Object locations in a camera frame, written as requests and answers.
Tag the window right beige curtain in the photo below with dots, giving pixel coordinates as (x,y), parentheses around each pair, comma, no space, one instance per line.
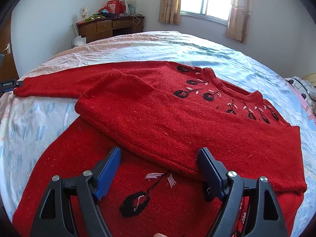
(238,22)

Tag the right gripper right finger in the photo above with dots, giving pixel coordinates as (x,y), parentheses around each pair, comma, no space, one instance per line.
(251,202)

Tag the red bag on desk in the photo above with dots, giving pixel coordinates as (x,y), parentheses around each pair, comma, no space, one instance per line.
(114,7)

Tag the window left beige curtain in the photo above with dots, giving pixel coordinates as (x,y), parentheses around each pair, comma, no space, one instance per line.
(170,12)

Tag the brown wooden door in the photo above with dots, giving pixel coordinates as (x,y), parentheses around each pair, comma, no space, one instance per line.
(8,69)

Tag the blue pink patterned bedsheet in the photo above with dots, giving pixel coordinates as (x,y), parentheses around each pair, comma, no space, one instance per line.
(29,125)

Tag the red knitted sweater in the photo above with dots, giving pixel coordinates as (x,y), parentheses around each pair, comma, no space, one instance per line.
(160,114)

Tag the green cloth on desk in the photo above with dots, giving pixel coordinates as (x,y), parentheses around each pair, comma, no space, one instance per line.
(94,17)

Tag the grey white folded blanket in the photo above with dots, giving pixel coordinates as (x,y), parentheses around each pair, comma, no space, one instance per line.
(305,90)

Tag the brown wooden desk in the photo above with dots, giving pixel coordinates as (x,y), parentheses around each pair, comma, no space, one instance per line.
(104,28)

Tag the cream wooden headboard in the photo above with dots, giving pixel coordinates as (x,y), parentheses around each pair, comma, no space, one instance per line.
(311,78)

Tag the white bag beside desk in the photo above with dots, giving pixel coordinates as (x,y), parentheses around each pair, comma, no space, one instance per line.
(78,41)

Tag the window beige curtain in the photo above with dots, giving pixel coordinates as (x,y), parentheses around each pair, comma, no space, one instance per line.
(170,12)
(238,22)

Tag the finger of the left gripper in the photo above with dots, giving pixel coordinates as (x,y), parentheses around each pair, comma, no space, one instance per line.
(18,84)

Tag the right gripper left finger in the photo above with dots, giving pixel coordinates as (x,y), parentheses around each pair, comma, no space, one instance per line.
(55,217)

